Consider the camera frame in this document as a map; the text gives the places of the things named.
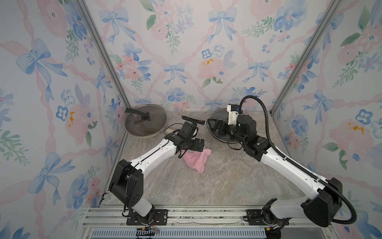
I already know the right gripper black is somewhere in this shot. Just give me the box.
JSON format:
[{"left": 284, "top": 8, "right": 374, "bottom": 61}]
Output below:
[{"left": 208, "top": 117, "right": 247, "bottom": 148}]

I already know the glass pot lid black handle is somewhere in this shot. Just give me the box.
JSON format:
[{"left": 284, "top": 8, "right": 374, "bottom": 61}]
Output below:
[{"left": 207, "top": 109, "right": 236, "bottom": 144}]

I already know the pink cloth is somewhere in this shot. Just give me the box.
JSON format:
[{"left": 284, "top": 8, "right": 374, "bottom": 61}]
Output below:
[{"left": 182, "top": 148, "right": 212, "bottom": 174}]

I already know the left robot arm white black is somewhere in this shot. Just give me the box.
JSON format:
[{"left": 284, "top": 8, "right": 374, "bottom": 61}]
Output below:
[{"left": 108, "top": 117, "right": 206, "bottom": 219}]

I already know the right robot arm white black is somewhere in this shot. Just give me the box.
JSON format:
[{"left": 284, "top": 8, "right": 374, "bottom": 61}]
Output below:
[{"left": 208, "top": 115, "right": 346, "bottom": 227}]

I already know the glass lid on steel pan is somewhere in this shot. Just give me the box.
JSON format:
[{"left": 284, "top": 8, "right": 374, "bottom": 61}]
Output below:
[{"left": 123, "top": 104, "right": 168, "bottom": 137}]

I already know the black frying pan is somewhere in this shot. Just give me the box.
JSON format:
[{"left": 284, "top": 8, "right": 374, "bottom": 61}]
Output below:
[{"left": 182, "top": 111, "right": 257, "bottom": 145}]

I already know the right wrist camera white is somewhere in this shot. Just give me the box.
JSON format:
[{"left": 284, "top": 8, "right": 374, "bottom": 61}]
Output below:
[{"left": 227, "top": 104, "right": 239, "bottom": 125}]

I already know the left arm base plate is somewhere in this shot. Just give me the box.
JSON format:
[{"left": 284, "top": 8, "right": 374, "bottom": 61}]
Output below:
[{"left": 126, "top": 209, "right": 169, "bottom": 226}]

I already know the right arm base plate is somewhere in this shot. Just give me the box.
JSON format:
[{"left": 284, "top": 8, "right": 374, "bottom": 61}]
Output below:
[{"left": 243, "top": 209, "right": 289, "bottom": 227}]

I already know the black corrugated cable hose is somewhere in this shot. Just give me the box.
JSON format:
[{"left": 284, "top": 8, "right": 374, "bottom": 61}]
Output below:
[{"left": 238, "top": 95, "right": 358, "bottom": 225}]

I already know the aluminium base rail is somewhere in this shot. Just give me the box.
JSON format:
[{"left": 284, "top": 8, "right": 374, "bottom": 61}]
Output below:
[{"left": 77, "top": 205, "right": 338, "bottom": 239}]

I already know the aluminium frame post right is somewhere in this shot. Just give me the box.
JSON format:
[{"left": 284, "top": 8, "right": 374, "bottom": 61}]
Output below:
[{"left": 270, "top": 0, "right": 343, "bottom": 116}]

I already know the aluminium frame post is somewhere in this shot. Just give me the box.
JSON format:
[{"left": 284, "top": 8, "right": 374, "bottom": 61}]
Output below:
[
  {"left": 270, "top": 0, "right": 343, "bottom": 116},
  {"left": 74, "top": 0, "right": 131, "bottom": 108}
]

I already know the aluminium frame post left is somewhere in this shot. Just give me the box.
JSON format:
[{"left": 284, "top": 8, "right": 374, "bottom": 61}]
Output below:
[{"left": 74, "top": 0, "right": 131, "bottom": 108}]

